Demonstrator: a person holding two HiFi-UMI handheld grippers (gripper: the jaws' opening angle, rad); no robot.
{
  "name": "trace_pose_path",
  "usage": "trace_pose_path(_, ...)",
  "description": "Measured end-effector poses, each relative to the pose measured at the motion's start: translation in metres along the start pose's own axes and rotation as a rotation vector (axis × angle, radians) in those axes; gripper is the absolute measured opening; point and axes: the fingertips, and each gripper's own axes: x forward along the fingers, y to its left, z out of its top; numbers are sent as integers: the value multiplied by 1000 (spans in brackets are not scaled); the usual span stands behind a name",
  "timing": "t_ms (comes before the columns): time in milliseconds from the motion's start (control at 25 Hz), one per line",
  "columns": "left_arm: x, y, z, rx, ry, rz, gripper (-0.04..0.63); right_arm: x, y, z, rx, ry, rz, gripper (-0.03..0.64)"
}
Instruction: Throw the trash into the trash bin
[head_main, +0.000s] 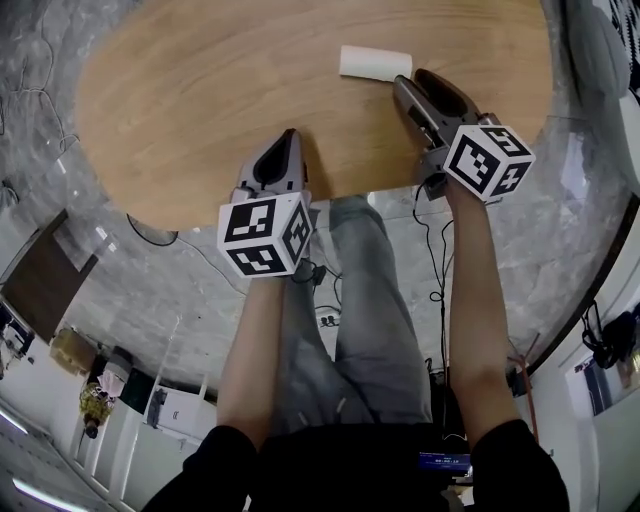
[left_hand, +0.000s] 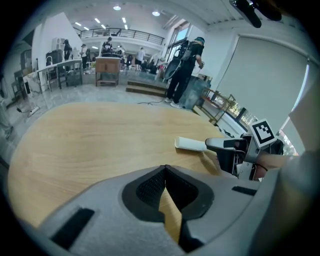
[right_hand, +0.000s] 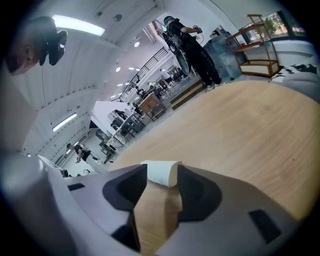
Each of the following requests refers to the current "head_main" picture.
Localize person's grey trousers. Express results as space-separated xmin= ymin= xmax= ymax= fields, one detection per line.
xmin=271 ymin=193 xmax=435 ymax=437

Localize white floor cable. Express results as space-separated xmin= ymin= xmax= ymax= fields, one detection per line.
xmin=0 ymin=0 xmax=82 ymax=154

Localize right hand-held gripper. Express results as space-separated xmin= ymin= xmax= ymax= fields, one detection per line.
xmin=392 ymin=68 xmax=538 ymax=205

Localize black white striped cushion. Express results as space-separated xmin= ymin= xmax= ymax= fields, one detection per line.
xmin=606 ymin=0 xmax=640 ymax=57

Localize yellow flower plant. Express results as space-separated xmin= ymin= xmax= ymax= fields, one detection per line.
xmin=78 ymin=381 xmax=118 ymax=440

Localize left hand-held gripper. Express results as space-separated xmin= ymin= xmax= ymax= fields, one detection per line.
xmin=216 ymin=128 xmax=316 ymax=280

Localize cardboard box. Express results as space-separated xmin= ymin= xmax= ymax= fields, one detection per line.
xmin=48 ymin=326 xmax=97 ymax=377

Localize person's left forearm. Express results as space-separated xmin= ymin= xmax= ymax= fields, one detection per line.
xmin=214 ymin=271 xmax=302 ymax=452

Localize white cylindrical roll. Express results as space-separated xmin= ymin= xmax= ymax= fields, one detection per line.
xmin=338 ymin=44 xmax=415 ymax=83

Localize black backpack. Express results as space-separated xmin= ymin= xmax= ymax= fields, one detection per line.
xmin=580 ymin=298 xmax=640 ymax=371

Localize person's black shirt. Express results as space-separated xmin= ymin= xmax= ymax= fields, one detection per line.
xmin=141 ymin=418 xmax=572 ymax=512

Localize black mesh waste bin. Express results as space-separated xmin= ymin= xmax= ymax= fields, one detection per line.
xmin=125 ymin=211 xmax=180 ymax=248

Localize red stand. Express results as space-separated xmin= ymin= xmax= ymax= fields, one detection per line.
xmin=506 ymin=331 xmax=543 ymax=442

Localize person's right forearm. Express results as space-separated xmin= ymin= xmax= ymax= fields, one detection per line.
xmin=443 ymin=191 xmax=525 ymax=450

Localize dark wooden side table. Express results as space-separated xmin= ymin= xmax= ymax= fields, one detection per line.
xmin=0 ymin=207 xmax=101 ymax=345

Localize blue screen device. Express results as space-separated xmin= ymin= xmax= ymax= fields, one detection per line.
xmin=417 ymin=450 xmax=474 ymax=475

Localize white storage box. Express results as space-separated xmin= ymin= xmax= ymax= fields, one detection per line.
xmin=143 ymin=386 xmax=207 ymax=432

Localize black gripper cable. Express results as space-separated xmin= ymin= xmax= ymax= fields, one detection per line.
xmin=291 ymin=257 xmax=329 ymax=286
xmin=411 ymin=178 xmax=457 ymax=374

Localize oval wooden table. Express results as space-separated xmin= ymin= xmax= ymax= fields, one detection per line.
xmin=73 ymin=0 xmax=555 ymax=233

